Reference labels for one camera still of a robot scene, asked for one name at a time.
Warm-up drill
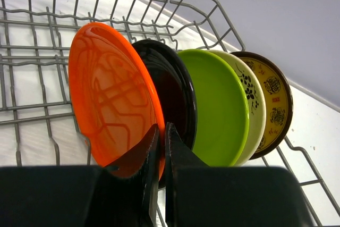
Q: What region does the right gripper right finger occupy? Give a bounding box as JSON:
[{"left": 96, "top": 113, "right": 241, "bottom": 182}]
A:
[{"left": 165, "top": 122, "right": 212, "bottom": 226}]

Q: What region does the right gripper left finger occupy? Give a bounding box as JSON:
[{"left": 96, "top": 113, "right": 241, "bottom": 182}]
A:
[{"left": 85, "top": 124, "right": 159, "bottom": 226}]

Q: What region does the lime green plate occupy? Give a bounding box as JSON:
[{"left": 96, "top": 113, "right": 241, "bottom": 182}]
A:
[{"left": 178, "top": 49, "right": 250, "bottom": 166}]

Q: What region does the orange plate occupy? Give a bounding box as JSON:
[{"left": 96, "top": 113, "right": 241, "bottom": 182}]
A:
[{"left": 68, "top": 22, "right": 165, "bottom": 166}]

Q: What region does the cream plate with black blossoms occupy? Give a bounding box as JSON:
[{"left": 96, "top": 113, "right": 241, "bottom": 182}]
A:
[{"left": 209, "top": 49, "right": 267, "bottom": 166}]

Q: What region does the yellow brown patterned plate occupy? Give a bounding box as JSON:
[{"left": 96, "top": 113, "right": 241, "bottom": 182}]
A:
[{"left": 232, "top": 51, "right": 293, "bottom": 159}]

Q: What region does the grey wire dish rack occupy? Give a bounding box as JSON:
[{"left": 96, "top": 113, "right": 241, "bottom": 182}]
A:
[{"left": 0, "top": 0, "right": 325, "bottom": 227}]

